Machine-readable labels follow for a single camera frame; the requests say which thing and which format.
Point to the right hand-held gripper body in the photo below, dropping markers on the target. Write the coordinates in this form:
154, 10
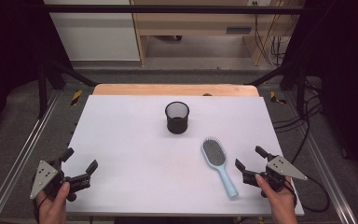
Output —
281, 166

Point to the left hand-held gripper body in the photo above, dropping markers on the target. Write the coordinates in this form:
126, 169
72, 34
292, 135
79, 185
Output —
45, 175

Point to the light blue hairbrush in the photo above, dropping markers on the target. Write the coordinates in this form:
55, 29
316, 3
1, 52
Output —
214, 154

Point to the black mesh pen holder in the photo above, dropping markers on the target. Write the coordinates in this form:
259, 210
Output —
177, 124

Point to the person's left hand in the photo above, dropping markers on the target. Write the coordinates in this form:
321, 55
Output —
52, 210

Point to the person's right hand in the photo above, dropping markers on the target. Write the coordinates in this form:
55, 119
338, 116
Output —
281, 205

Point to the yellow black warning tape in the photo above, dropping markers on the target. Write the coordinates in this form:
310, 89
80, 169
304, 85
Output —
275, 98
76, 97

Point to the grey desk label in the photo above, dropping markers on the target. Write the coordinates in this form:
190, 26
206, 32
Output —
238, 30

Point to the white cabinet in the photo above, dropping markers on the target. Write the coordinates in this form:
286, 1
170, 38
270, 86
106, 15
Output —
96, 34

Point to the light wooden desk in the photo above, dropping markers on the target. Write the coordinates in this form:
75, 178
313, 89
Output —
195, 21

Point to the aluminium rail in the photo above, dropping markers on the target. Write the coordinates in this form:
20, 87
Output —
21, 155
329, 180

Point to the black frame strut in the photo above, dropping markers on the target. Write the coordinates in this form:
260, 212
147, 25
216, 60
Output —
43, 90
300, 87

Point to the black horizontal frame bar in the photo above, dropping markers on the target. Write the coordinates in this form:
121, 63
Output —
167, 9

